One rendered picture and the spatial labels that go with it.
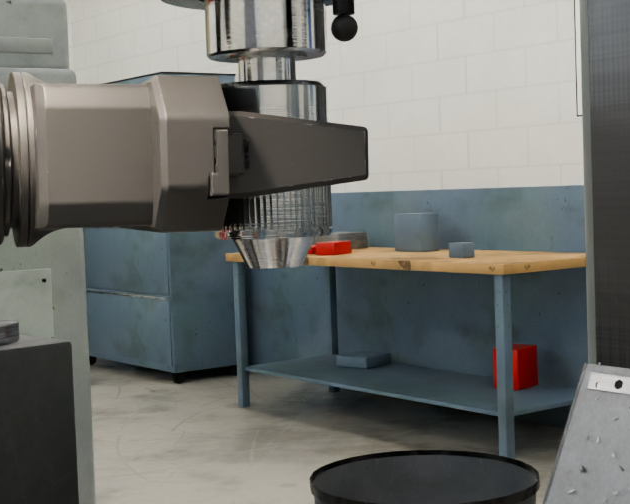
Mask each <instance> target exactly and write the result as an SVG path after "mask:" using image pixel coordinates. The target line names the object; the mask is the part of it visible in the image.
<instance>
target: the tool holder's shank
mask: <svg viewBox="0 0 630 504"><path fill-rule="evenodd" d="M305 59H307V55H306V54H301V53H290V52H265V53H249V54H240V55H233V56H229V57H227V61H228V62H231V63H238V75H239V82H240V81H255V80H297V72H296V61H302V60H305Z"/></svg>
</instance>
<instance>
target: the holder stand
mask: <svg viewBox="0 0 630 504"><path fill-rule="evenodd" d="M0 504H79V492H78V471H77V450H76V429H75V408H74V386H73V365H72V345H71V342H70V341H68V340H63V339H55V338H47V337H39V336H31V335H23V334H19V321H18V320H14V319H5V318H0Z"/></svg>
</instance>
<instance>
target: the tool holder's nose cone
mask: <svg viewBox="0 0 630 504"><path fill-rule="evenodd" d="M314 239H315V237H301V238H280V239H247V240H232V241H233V243H234V244H235V246H236V248H237V250H238V252H239V253H240V255H241V257H242V259H243V261H244V263H245V264H246V266H247V268H256V269H268V268H289V267H299V266H302V265H303V263H304V261H305V259H306V256H307V254H308V252H309V250H310V248H311V245H312V243H313V241H314Z"/></svg>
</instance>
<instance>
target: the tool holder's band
mask: <svg viewBox="0 0 630 504"><path fill-rule="evenodd" d="M221 87H222V91H223V94H224V98H225V101H226V105H227V108H228V109H229V108H241V107H259V106H321V107H327V108H328V91H327V87H326V86H325V85H324V84H323V83H322V82H319V81H312V80H255V81H240V82H230V83H223V84H221Z"/></svg>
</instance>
